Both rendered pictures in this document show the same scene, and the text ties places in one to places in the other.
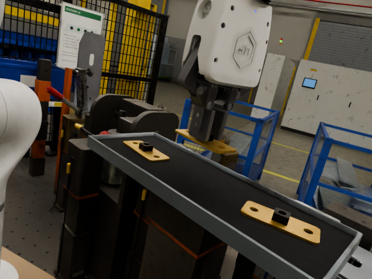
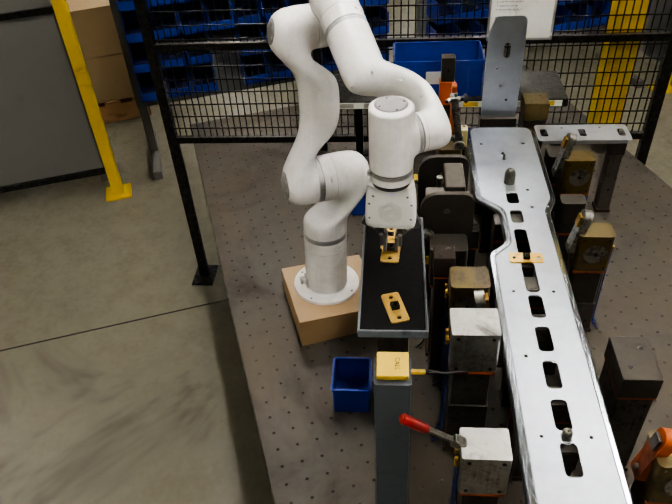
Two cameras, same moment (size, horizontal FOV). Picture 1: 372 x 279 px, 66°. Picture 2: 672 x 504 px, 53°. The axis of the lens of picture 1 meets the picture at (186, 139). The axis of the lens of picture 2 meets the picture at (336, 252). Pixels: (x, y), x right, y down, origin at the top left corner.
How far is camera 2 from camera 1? 1.24 m
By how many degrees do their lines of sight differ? 54
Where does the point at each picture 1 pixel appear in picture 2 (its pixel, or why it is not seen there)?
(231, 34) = (376, 206)
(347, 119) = not seen: outside the picture
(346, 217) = (616, 354)
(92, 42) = (508, 28)
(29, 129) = (356, 192)
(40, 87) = (442, 89)
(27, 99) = (354, 172)
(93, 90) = (511, 89)
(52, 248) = not seen: hidden behind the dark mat
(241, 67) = (391, 220)
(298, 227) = (397, 313)
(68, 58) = not seen: hidden behind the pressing
